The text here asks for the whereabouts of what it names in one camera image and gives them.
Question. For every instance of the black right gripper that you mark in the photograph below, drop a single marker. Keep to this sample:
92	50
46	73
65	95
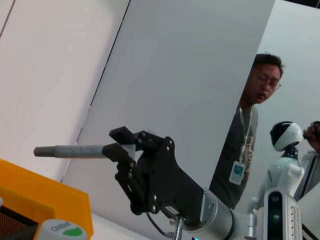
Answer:
165	180

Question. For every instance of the grey marker pen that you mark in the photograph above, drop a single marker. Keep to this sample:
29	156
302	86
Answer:
75	151

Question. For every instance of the clear water bottle green label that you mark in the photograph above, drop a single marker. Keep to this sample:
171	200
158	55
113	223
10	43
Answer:
62	228

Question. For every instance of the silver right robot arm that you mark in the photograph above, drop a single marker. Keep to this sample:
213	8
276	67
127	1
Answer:
220	212

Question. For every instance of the black mesh pen holder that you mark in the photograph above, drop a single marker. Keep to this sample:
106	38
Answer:
15	225

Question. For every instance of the bystander hand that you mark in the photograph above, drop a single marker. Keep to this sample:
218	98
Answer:
313	133

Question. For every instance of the yellow plastic bin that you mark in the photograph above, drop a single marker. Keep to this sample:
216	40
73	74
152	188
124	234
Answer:
50	192

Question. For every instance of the man with glasses grey shirt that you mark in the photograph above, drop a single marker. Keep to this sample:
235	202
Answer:
225	162

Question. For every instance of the small white humanoid robot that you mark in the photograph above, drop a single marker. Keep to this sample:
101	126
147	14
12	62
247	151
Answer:
287	170

